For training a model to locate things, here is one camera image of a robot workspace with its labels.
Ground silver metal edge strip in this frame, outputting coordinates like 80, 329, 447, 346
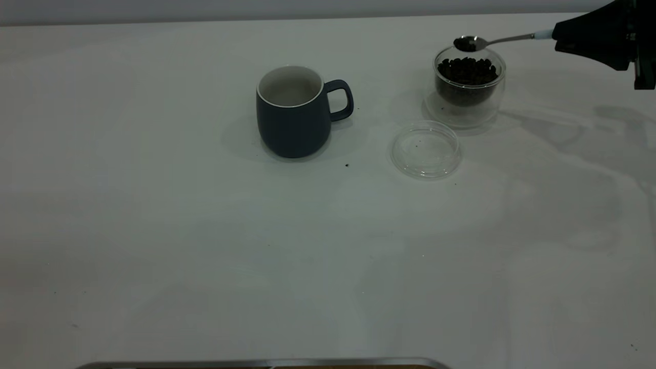
74, 357, 453, 369

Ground clear round glass dish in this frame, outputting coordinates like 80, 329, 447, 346
391, 120, 462, 180

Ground roasted coffee beans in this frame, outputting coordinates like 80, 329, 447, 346
437, 56, 499, 107

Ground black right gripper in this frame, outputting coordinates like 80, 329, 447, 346
552, 0, 656, 90

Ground double-wall glass cup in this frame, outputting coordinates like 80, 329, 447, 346
423, 45, 507, 129

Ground metal spoon pale blue handle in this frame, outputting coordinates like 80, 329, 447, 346
453, 30, 555, 53

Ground dark grey ceramic mug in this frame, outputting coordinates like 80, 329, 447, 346
256, 65, 355, 159

